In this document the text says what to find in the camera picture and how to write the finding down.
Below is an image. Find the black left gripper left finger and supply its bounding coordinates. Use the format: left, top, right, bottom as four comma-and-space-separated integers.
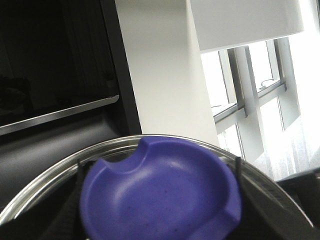
47, 160, 86, 240

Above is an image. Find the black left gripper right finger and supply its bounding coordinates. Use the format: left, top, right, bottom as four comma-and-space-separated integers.
234, 157, 314, 240

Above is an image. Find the black range hood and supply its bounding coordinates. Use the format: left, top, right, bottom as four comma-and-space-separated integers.
0, 0, 142, 208

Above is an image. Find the white window frame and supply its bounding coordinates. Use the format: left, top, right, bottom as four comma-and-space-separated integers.
213, 37, 300, 161

